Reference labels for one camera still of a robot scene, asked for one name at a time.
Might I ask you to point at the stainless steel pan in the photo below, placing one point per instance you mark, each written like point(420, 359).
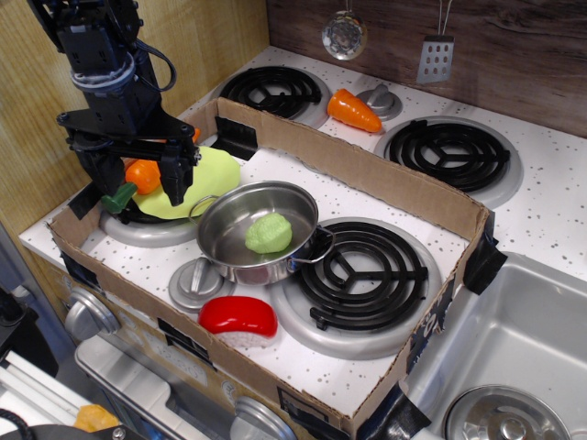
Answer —
point(221, 223)

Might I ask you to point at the black burner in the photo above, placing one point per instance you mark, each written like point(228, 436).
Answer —
point(282, 91)
point(364, 289)
point(467, 155)

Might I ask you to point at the grey front stove knob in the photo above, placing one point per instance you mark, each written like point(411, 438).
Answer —
point(196, 283)

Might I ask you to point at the grey stove knob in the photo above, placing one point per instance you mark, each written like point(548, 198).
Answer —
point(196, 283)
point(383, 103)

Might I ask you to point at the orange toy carrot with stem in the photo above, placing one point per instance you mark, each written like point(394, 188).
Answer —
point(142, 177)

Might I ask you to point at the left oven knob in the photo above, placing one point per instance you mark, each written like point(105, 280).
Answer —
point(88, 316)

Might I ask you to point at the hanging metal strainer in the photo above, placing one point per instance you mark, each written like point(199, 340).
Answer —
point(344, 35)

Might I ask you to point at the sink drain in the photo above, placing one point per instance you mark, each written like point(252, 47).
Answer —
point(500, 412)

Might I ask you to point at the orange toy carrot piece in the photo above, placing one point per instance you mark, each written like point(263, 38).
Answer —
point(348, 109)

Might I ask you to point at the stainless steel sink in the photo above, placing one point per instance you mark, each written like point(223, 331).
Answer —
point(527, 330)

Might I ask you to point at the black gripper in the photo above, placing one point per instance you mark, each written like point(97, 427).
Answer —
point(125, 118)

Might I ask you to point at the back right black burner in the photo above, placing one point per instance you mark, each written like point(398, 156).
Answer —
point(467, 155)

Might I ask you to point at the oven knob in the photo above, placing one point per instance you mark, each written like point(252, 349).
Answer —
point(254, 420)
point(88, 316)

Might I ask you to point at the oven door handle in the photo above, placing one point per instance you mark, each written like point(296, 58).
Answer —
point(140, 396)

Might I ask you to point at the yellow-green cloth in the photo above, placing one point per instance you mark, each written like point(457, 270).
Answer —
point(217, 173)

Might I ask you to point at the yellow sponge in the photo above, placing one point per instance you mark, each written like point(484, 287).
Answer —
point(93, 417)

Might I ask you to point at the front right black burner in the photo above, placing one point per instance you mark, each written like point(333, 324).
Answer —
point(364, 289)

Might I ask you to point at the right oven knob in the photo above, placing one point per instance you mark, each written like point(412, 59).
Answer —
point(254, 420)

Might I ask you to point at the grey back stove knob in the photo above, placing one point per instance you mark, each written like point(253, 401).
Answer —
point(383, 103)

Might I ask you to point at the front left burner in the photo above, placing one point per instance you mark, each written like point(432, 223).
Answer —
point(143, 235)

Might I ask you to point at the back left black burner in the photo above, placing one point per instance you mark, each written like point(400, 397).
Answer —
point(282, 91)

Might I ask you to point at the red toy sushi piece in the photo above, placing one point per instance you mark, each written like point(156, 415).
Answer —
point(240, 321)

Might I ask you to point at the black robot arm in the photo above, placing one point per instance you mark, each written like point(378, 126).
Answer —
point(100, 38)

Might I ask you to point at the cardboard fence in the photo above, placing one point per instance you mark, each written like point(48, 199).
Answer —
point(376, 180)

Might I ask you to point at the light green toy broccoli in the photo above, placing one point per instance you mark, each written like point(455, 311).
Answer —
point(269, 234)

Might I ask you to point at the hanging metal spatula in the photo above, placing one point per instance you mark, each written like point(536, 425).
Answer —
point(435, 64)

